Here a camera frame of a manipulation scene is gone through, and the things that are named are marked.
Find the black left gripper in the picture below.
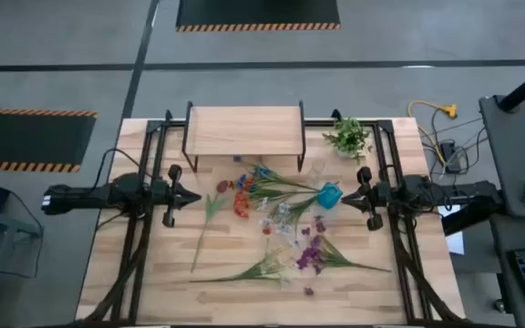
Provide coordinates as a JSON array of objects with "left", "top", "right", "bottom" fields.
[{"left": 150, "top": 163, "right": 202, "bottom": 229}]

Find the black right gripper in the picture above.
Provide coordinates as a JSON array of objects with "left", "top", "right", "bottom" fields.
[{"left": 341, "top": 166, "right": 386, "bottom": 232}]

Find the blue glass vase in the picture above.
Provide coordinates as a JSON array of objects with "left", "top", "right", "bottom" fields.
[{"left": 315, "top": 181, "right": 345, "bottom": 210}]

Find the red artificial tulip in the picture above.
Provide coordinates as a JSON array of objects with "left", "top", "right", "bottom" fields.
[{"left": 190, "top": 179, "right": 232, "bottom": 273}]

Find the clear glass vase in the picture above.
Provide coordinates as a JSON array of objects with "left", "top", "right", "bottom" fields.
[{"left": 306, "top": 158, "right": 327, "bottom": 188}]

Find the orange artificial flower bunch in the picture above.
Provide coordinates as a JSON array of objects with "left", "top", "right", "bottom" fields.
[{"left": 232, "top": 176, "right": 318, "bottom": 220}]

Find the purple artificial flower bunch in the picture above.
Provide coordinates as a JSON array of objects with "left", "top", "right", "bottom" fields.
[{"left": 294, "top": 214, "right": 392, "bottom": 277}]

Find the blue artificial flower bunch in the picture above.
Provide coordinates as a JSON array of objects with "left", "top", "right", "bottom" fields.
[{"left": 232, "top": 155, "right": 321, "bottom": 192}]

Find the wooden shelf with black legs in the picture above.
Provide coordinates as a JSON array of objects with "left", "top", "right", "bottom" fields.
[{"left": 180, "top": 100, "right": 308, "bottom": 174}]

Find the green plant in white pot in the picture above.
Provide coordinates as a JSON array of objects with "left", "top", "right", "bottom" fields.
[{"left": 322, "top": 117, "right": 374, "bottom": 165}]

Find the black power adapter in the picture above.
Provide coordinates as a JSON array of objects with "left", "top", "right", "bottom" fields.
[{"left": 439, "top": 140, "right": 462, "bottom": 174}]

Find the white paper sheet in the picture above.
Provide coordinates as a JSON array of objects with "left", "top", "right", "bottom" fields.
[{"left": 439, "top": 204, "right": 467, "bottom": 256}]

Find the grey desk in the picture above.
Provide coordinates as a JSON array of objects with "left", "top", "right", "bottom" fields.
[{"left": 479, "top": 93, "right": 525, "bottom": 220}]

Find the black hazard-striped floor mat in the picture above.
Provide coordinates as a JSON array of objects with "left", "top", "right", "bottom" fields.
[
  {"left": 0, "top": 108, "right": 98, "bottom": 173},
  {"left": 175, "top": 0, "right": 342, "bottom": 33}
]

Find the grey metal cart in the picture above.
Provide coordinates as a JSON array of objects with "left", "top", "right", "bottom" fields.
[{"left": 0, "top": 204, "right": 45, "bottom": 328}]

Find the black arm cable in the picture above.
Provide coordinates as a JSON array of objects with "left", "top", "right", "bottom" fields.
[{"left": 93, "top": 148, "right": 154, "bottom": 192}]

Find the black cable bundle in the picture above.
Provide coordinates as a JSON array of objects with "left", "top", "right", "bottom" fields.
[{"left": 421, "top": 108, "right": 489, "bottom": 181}]

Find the yellow power cable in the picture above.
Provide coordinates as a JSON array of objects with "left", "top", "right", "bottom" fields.
[{"left": 407, "top": 100, "right": 458, "bottom": 160}]

